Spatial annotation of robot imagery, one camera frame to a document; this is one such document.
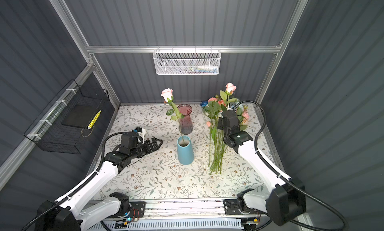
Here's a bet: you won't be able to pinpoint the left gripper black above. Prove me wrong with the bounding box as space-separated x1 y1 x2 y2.
130 137 163 161

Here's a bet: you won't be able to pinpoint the teal ceramic vase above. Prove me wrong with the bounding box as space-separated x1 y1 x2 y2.
177 136 195 165

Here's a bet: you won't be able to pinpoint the pink glass vase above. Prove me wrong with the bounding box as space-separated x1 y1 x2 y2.
178 104 193 135

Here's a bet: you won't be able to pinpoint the pale pink rose stem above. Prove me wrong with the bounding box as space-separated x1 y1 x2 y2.
161 88 186 144

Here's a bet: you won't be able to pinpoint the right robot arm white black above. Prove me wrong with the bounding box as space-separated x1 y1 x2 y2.
218 110 307 226

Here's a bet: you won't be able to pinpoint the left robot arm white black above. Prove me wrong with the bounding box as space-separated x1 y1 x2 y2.
23 128 163 231

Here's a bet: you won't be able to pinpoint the bunch of artificial flowers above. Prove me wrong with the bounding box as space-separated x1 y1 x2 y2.
200 96 250 175

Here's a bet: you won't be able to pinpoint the floral table mat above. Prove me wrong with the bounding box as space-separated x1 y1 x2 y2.
93 104 268 201

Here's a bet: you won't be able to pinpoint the yellow pen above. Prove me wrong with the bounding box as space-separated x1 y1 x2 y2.
87 110 102 130

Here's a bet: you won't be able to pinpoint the items in white basket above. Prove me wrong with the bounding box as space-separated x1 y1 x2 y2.
176 65 220 74

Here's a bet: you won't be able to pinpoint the black pad in basket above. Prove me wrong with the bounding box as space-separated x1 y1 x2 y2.
62 105 98 129

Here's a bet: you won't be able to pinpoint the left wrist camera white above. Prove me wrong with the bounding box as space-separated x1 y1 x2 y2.
134 128 147 140

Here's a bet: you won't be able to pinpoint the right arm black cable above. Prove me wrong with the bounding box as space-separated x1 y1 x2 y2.
233 100 350 231

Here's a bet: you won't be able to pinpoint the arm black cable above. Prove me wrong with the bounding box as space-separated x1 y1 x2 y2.
233 100 350 231
19 131 127 231

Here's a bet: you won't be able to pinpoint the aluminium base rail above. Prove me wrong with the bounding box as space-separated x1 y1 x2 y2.
80 196 307 223

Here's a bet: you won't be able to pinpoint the white wire mesh basket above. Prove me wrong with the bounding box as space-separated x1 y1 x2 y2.
153 50 222 75

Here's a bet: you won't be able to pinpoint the black wire basket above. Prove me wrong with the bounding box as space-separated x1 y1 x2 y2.
24 81 110 155

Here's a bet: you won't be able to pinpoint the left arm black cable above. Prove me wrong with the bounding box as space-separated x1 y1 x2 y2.
19 131 127 231

